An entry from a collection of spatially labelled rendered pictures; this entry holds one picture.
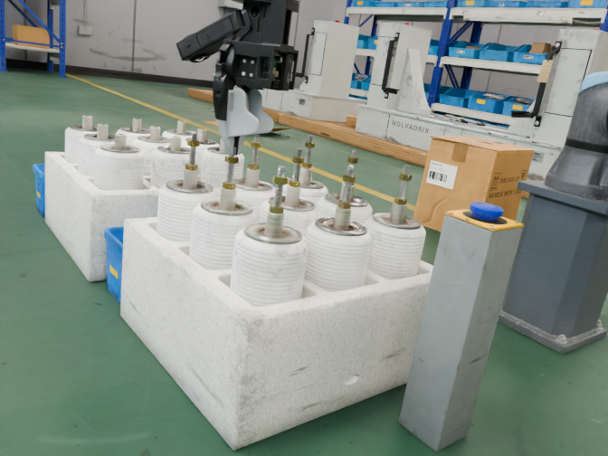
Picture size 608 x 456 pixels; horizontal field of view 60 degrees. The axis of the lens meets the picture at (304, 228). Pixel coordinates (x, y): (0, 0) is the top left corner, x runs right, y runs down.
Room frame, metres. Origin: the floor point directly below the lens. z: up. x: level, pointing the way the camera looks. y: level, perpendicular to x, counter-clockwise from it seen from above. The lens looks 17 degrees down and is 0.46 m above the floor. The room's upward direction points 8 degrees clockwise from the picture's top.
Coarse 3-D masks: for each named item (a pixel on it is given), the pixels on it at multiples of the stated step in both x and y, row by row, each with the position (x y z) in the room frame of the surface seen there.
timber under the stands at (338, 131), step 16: (192, 96) 5.52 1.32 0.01; (208, 96) 5.24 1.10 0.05; (272, 112) 4.35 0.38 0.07; (304, 128) 4.00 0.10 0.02; (320, 128) 3.85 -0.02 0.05; (336, 128) 3.73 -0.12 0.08; (352, 128) 3.89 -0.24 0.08; (352, 144) 3.57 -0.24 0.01; (368, 144) 3.45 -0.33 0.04; (384, 144) 3.35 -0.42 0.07; (416, 160) 3.12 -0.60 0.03
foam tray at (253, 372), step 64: (128, 256) 0.82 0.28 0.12; (128, 320) 0.81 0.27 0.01; (192, 320) 0.64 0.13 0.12; (256, 320) 0.55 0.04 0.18; (320, 320) 0.61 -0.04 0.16; (384, 320) 0.70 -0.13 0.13; (192, 384) 0.63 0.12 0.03; (256, 384) 0.56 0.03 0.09; (320, 384) 0.63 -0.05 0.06; (384, 384) 0.72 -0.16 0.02
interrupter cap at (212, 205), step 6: (204, 204) 0.73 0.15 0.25; (210, 204) 0.74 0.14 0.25; (216, 204) 0.75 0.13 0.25; (240, 204) 0.76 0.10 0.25; (246, 204) 0.76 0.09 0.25; (204, 210) 0.71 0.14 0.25; (210, 210) 0.71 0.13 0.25; (216, 210) 0.71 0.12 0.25; (222, 210) 0.72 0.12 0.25; (234, 210) 0.74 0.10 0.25; (240, 210) 0.73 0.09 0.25; (246, 210) 0.74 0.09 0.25; (252, 210) 0.74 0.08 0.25
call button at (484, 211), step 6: (474, 204) 0.64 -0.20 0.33; (480, 204) 0.64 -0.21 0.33; (486, 204) 0.65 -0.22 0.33; (492, 204) 0.65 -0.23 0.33; (474, 210) 0.64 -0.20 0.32; (480, 210) 0.63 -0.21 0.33; (486, 210) 0.63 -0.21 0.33; (492, 210) 0.63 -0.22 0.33; (498, 210) 0.63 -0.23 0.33; (474, 216) 0.64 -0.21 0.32; (480, 216) 0.63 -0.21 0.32; (486, 216) 0.63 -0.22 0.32; (492, 216) 0.63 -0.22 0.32; (498, 216) 0.63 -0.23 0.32
